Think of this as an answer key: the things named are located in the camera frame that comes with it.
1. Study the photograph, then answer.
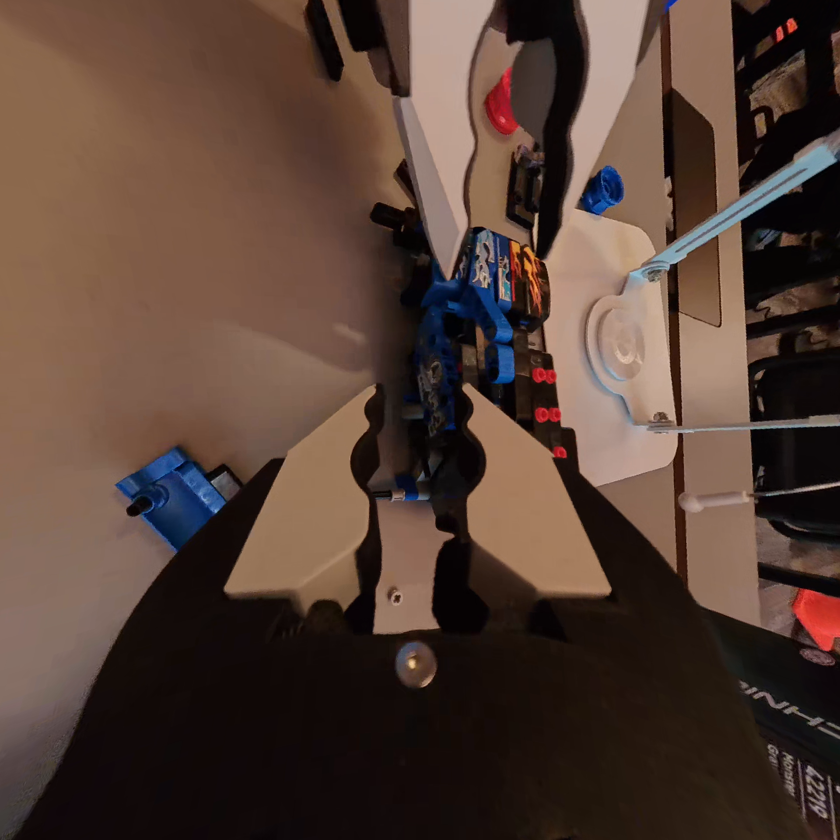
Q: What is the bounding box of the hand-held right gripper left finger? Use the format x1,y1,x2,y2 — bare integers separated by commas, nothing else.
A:
223,385,386,602

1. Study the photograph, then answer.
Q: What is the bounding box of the red wheel hub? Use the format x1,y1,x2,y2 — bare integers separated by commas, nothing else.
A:
484,66,526,137

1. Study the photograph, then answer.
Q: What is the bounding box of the blue wheel hub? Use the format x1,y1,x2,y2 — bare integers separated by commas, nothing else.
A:
581,165,624,216

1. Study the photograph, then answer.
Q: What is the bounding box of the white book stand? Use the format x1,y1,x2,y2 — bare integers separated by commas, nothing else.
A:
543,128,840,514

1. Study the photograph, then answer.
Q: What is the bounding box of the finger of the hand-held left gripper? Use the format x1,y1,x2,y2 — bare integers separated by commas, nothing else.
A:
392,0,494,284
511,0,664,261

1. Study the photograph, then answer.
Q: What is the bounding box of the red bin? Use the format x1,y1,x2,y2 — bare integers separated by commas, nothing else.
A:
791,587,840,647

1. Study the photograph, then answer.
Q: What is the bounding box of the grey desk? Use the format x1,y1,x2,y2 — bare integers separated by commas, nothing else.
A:
0,0,762,840

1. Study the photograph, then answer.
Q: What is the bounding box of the toy truck model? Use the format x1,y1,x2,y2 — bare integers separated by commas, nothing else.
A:
369,197,578,509

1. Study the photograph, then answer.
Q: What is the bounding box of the black frame piece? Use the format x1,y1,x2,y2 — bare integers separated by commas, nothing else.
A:
505,163,546,231

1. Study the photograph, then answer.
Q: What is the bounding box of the blue panel piece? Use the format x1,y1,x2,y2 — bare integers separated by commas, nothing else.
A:
115,446,244,552

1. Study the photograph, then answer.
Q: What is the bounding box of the black toy set box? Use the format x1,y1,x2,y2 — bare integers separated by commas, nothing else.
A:
699,607,840,840

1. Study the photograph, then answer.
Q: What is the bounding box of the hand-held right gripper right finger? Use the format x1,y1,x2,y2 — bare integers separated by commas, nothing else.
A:
461,382,613,601

